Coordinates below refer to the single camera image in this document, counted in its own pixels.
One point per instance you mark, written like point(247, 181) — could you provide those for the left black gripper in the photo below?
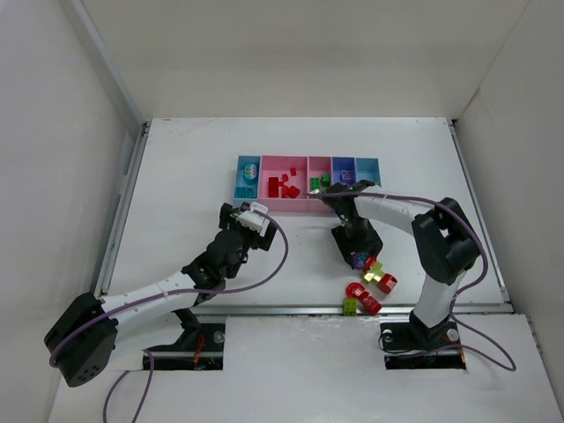
point(268, 238)

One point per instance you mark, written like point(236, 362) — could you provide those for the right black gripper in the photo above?
point(357, 245)

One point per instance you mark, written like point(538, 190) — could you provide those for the purple paw lego piece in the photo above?
point(359, 260)

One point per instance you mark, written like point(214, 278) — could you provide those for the teal lego brick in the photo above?
point(244, 192)

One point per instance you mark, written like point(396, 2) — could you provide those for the lime red lego cluster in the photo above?
point(373, 273)

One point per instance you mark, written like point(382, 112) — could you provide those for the teal frog printed lego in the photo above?
point(250, 172)

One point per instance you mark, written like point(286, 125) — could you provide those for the green lego brick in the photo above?
point(325, 180)

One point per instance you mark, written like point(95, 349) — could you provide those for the green lego plate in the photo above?
point(315, 185)

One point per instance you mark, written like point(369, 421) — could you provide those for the lime lego brick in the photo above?
point(350, 307)

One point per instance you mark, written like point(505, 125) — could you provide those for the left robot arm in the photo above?
point(84, 339)

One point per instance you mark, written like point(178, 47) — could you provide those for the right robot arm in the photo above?
point(445, 241)

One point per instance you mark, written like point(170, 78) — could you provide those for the left light blue bin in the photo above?
point(238, 181)

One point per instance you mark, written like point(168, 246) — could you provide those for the light blue bin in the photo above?
point(238, 181)
point(368, 169)

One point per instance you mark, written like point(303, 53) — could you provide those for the red arch lego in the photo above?
point(355, 290)

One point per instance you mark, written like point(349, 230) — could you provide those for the right light blue bin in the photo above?
point(368, 169)

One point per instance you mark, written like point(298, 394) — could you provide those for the red lego pieces in bin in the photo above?
point(288, 188)

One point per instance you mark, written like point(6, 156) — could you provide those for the small pink bin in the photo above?
point(317, 165)

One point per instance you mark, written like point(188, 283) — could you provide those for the red printed lego brick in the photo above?
point(369, 303)

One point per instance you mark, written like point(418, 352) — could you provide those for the large pink bin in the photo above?
point(276, 165)

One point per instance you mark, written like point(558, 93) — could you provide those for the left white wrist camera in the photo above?
point(252, 217)

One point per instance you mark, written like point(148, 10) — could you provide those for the metal table rail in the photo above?
point(459, 309)

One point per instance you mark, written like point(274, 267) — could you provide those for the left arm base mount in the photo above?
point(195, 346)

